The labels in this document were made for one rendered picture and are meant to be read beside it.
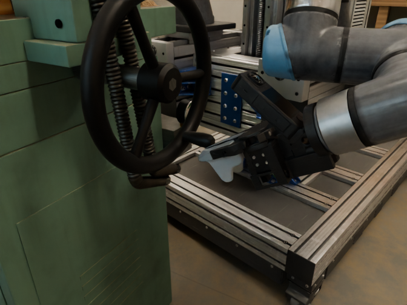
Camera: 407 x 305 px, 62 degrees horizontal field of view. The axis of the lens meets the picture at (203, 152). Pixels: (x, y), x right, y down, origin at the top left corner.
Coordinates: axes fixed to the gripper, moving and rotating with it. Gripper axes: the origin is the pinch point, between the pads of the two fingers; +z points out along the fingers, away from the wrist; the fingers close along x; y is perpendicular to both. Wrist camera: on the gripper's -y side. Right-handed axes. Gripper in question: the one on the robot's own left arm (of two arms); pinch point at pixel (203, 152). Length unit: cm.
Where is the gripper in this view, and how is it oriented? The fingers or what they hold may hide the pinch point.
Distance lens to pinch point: 56.0
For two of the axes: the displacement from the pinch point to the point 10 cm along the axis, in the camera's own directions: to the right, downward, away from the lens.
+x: 5.2, -3.8, 7.7
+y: 4.3, 8.9, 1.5
